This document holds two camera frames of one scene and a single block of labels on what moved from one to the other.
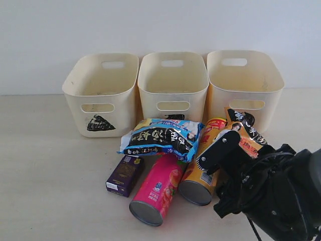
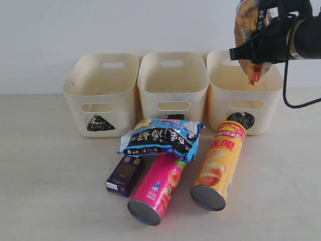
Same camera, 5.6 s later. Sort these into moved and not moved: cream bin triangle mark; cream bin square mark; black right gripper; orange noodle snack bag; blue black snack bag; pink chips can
Moved: orange noodle snack bag; black right gripper
Not moved: cream bin triangle mark; blue black snack bag; cream bin square mark; pink chips can
